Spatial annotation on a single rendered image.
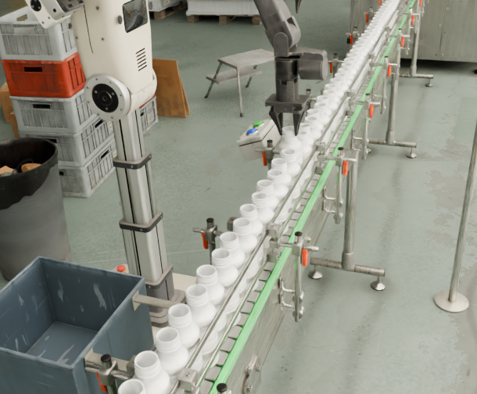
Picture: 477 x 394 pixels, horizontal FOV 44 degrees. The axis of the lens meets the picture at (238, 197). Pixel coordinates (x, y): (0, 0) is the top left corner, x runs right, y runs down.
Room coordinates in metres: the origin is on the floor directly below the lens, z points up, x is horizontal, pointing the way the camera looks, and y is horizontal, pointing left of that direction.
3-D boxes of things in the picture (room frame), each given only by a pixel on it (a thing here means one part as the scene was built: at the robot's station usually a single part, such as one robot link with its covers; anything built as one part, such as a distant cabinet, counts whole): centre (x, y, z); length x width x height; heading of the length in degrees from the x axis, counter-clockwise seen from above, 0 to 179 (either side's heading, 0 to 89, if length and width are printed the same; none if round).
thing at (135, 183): (1.88, 0.36, 0.74); 0.11 x 0.11 x 0.40; 68
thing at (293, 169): (1.36, -0.13, 1.09); 0.06 x 0.06 x 0.17
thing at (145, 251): (1.88, 0.36, 0.49); 0.13 x 0.13 x 0.40; 68
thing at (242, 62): (4.92, -0.10, 0.21); 0.61 x 0.47 x 0.41; 32
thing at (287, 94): (1.42, -0.14, 1.31); 0.10 x 0.07 x 0.07; 68
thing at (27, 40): (3.63, 1.07, 1.00); 0.61 x 0.41 x 0.22; 166
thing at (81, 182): (3.63, 1.06, 0.11); 0.61 x 0.41 x 0.22; 164
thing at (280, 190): (1.25, -0.09, 1.08); 0.06 x 0.06 x 0.17
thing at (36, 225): (2.59, 1.09, 0.32); 0.45 x 0.45 x 0.64
